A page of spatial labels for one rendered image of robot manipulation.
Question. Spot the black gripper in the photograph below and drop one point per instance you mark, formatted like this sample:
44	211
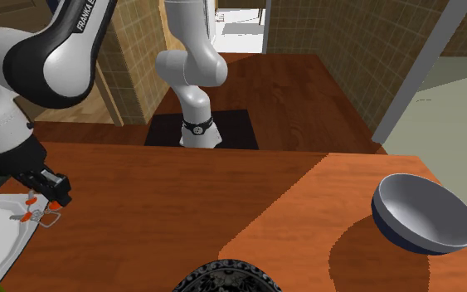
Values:
16	155

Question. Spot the dark blue bowl, white inside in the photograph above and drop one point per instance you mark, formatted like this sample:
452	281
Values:
423	210

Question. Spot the black robot stand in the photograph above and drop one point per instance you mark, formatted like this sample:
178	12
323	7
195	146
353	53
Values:
237	133

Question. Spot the black patterned plate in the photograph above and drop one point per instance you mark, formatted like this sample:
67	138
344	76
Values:
227	279

